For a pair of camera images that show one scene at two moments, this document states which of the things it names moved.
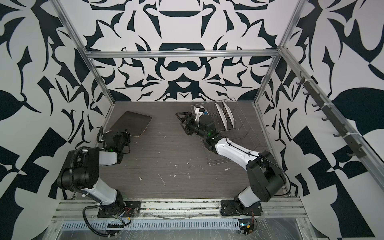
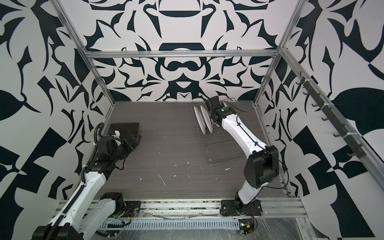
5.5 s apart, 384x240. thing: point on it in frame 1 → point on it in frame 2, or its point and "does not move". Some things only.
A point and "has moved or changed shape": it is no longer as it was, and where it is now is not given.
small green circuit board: x=246 y=226 does not move
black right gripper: x=188 y=130 → x=211 y=116
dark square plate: x=135 y=123 has moved or changed shape
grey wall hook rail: x=331 y=114 does not move
